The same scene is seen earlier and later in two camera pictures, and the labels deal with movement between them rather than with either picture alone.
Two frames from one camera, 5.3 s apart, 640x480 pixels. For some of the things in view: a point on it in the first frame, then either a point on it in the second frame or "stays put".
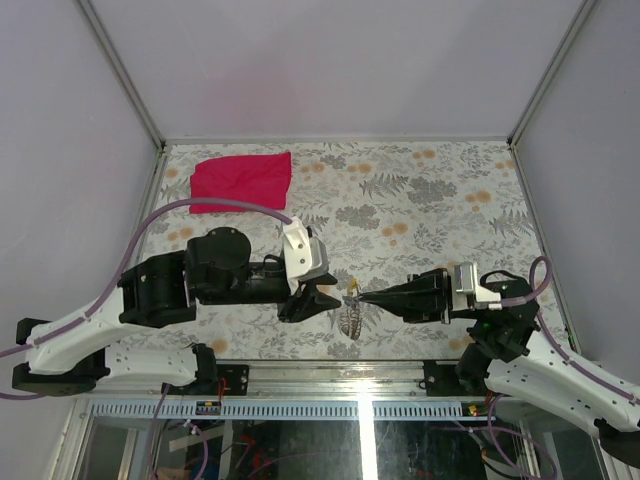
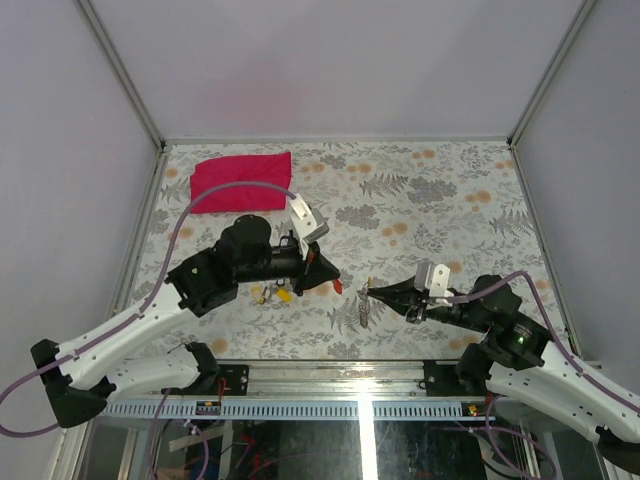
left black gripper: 302,304 → 313,271
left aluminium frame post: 119,64 stays put
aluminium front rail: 370,379 stays put
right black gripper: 425,297 stays put
